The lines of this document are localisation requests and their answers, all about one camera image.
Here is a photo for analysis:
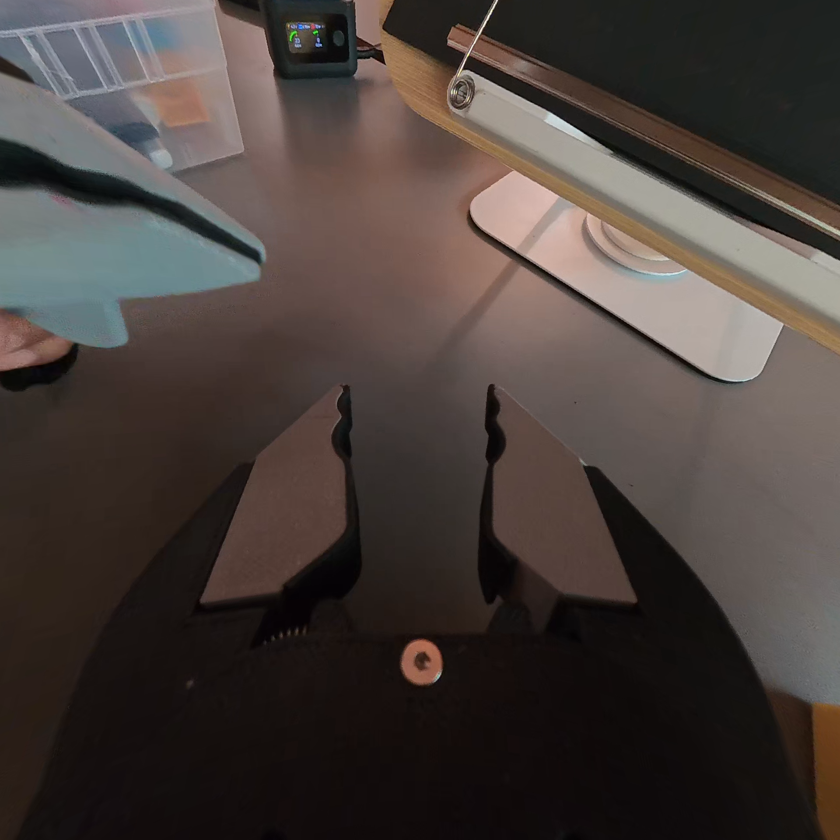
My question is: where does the clear plastic organiser box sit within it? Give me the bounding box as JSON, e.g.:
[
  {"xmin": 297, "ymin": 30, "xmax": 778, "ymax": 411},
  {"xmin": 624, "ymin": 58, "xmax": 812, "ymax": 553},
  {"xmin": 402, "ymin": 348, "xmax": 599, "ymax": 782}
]
[{"xmin": 0, "ymin": 0, "xmax": 245, "ymax": 175}]

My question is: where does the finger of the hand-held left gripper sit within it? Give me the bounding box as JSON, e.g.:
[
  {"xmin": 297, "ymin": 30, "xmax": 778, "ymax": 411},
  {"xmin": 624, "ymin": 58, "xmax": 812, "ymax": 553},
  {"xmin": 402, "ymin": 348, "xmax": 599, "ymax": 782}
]
[
  {"xmin": 0, "ymin": 72, "xmax": 266, "ymax": 258},
  {"xmin": 0, "ymin": 189, "xmax": 263, "ymax": 349}
]

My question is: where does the dark portable power station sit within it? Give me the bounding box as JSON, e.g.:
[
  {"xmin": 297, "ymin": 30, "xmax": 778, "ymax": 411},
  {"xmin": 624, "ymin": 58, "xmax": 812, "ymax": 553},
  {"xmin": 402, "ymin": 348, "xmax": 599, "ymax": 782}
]
[{"xmin": 258, "ymin": 0, "xmax": 360, "ymax": 81}]

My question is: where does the yellow box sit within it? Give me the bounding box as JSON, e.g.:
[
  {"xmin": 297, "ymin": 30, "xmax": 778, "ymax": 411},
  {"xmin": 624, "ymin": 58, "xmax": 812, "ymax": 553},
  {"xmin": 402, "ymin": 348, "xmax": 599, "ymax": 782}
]
[{"xmin": 810, "ymin": 701, "xmax": 840, "ymax": 840}]

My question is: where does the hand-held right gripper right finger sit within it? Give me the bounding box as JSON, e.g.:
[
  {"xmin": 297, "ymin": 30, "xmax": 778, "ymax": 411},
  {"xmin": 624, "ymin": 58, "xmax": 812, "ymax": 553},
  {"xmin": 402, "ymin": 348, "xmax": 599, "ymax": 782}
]
[{"xmin": 478, "ymin": 384, "xmax": 639, "ymax": 608}]

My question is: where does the person's left hand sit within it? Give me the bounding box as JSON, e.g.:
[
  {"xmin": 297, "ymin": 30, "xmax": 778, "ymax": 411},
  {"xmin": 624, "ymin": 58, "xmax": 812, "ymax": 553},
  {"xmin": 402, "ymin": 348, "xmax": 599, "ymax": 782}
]
[{"xmin": 0, "ymin": 308, "xmax": 74, "ymax": 371}]

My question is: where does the black board on white stand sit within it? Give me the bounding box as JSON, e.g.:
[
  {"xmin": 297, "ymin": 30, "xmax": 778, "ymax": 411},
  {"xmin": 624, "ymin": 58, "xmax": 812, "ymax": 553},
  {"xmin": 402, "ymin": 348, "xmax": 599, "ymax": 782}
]
[{"xmin": 381, "ymin": 0, "xmax": 840, "ymax": 383}]

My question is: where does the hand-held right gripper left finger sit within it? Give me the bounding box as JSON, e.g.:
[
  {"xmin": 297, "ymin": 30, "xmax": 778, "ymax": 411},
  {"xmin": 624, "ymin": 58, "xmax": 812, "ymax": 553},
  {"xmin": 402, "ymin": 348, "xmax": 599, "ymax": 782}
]
[{"xmin": 198, "ymin": 385, "xmax": 363, "ymax": 608}]

